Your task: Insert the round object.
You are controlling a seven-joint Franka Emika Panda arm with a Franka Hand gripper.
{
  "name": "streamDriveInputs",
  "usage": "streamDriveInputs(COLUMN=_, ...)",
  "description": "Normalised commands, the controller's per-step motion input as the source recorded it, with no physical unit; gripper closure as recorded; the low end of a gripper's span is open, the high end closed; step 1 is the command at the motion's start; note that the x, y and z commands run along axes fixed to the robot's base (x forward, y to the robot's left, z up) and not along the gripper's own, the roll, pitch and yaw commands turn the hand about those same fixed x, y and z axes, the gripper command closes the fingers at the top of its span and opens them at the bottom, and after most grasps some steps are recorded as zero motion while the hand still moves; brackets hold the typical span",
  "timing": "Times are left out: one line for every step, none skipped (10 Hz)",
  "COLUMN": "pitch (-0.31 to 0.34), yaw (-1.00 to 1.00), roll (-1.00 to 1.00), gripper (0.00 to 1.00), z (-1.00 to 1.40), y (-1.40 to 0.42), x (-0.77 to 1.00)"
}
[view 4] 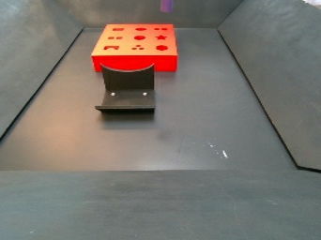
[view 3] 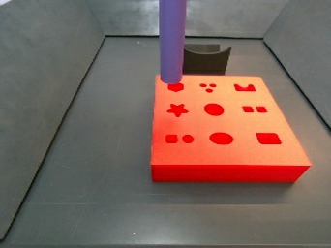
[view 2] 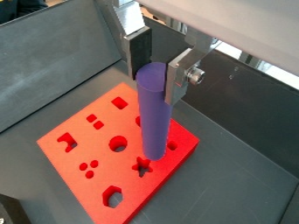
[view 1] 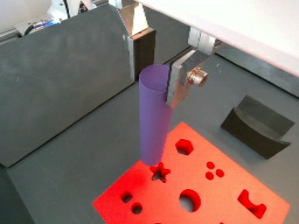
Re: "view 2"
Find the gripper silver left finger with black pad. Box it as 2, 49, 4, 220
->
96, 0, 152, 79

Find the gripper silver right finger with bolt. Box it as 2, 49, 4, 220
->
164, 29, 221, 106

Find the purple cylinder peg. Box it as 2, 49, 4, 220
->
135, 62, 173, 160

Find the person in dark clothing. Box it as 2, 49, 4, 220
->
0, 0, 48, 25

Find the red shape sorter board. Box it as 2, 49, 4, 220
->
38, 83, 199, 224

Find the black box corner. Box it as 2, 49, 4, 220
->
0, 194, 32, 224

